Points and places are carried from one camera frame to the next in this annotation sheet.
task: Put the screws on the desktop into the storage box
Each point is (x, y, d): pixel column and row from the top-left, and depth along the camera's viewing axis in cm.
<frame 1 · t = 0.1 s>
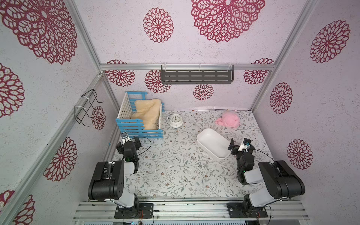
left hand: (128, 139, 92), fingers open
right hand: (241, 141, 89), fingers open
white plastic storage box: (214, 144, 101), on the table
blue white slatted crate: (133, 129, 111), on the table
cream fluffy cloth: (148, 110, 112), point 9 cm above the table
white round alarm clock: (175, 120, 112), point 4 cm above the table
pink plush toy: (231, 119, 106), point 9 cm above the table

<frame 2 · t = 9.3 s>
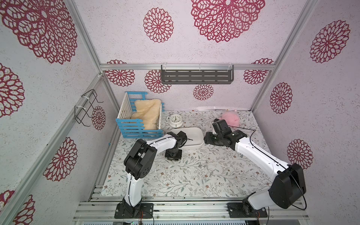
left hand: (174, 159, 93), fingers open
right hand: (210, 139, 85), fingers open
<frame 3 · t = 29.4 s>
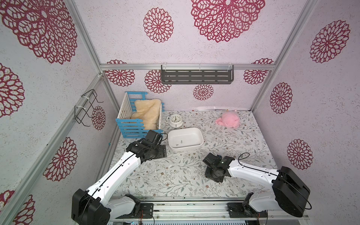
left hand: (159, 153, 80), fingers open
right hand: (209, 177, 84), fingers open
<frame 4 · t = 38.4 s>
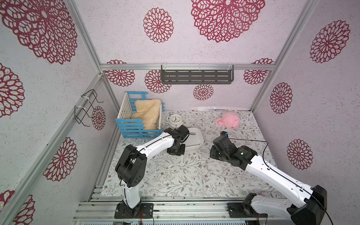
left hand: (178, 154, 88), fingers closed
right hand: (214, 152, 78), fingers open
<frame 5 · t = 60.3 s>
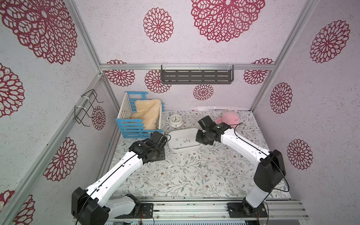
left hand: (159, 155, 78), fingers open
right hand: (200, 140, 86), fingers closed
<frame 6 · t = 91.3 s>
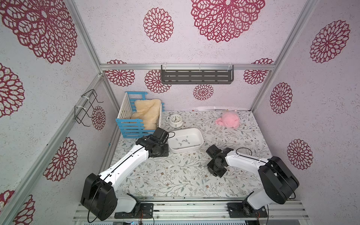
left hand: (164, 152, 82), fingers open
right hand: (211, 172, 87), fingers closed
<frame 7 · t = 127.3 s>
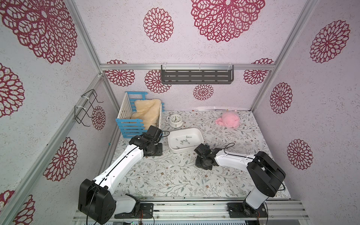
left hand: (156, 151, 81), fingers open
right hand: (200, 165, 91), fingers closed
